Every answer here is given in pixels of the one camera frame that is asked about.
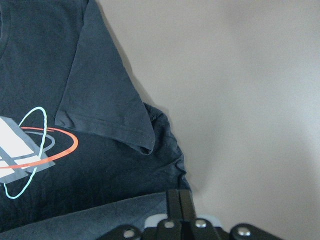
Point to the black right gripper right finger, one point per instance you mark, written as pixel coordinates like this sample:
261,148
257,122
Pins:
187,205

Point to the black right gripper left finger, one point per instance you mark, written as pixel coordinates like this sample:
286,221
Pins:
173,205

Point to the black printed t-shirt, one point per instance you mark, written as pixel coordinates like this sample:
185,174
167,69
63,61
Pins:
80,136

